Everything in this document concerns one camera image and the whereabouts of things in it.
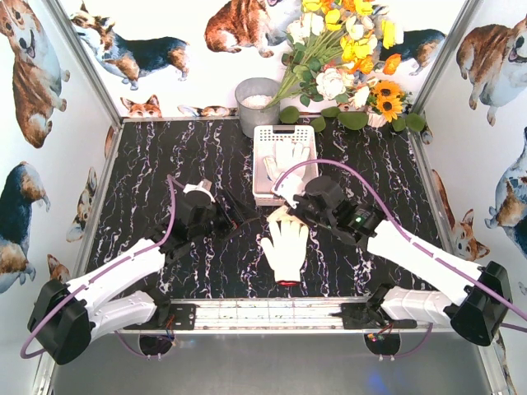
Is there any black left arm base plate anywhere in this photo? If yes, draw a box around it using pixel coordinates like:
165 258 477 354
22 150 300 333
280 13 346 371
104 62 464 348
125 303 197 330

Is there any plain white cotton glove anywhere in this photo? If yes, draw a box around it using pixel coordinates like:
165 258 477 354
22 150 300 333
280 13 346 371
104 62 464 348
260 220 309 286

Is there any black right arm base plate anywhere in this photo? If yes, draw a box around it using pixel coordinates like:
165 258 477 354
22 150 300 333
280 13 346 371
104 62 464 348
330 303 417 329

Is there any grey metal bucket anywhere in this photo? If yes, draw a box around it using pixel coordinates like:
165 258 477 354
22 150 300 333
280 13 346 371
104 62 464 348
235 77 280 136

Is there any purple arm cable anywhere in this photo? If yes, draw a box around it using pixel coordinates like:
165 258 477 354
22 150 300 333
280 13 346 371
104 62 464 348
271 159 527 360
20 174 190 360

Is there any artificial flower bouquet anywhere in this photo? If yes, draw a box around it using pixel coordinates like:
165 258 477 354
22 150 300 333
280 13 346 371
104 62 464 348
269 1 426 132

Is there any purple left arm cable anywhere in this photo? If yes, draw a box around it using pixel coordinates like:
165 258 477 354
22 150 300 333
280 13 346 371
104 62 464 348
20 174 190 360

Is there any yellow dotted glove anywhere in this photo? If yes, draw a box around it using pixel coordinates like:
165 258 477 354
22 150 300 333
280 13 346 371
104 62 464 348
270 138 310 181

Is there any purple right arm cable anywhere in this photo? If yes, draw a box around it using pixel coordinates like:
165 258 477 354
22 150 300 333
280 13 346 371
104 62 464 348
271 159 527 360

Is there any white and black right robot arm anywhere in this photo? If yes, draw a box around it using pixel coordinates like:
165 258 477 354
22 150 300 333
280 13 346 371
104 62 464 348
275 174 512 346

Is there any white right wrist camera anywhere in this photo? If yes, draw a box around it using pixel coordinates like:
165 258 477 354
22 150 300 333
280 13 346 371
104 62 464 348
272 172 305 209

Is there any blue dotted white glove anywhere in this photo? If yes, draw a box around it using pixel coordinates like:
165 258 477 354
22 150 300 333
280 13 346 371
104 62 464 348
263 156 277 182

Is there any cream leather glove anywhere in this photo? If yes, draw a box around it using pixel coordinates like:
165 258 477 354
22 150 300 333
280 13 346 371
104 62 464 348
267 206 306 226

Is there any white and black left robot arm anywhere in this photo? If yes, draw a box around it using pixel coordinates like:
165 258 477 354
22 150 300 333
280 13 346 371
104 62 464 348
28 190 259 365

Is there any aluminium front rail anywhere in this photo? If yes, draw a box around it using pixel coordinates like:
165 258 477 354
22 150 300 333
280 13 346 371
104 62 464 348
47 298 493 333

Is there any white plastic storage basket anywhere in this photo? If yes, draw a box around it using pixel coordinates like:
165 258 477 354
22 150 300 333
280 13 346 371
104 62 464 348
252 125 317 207

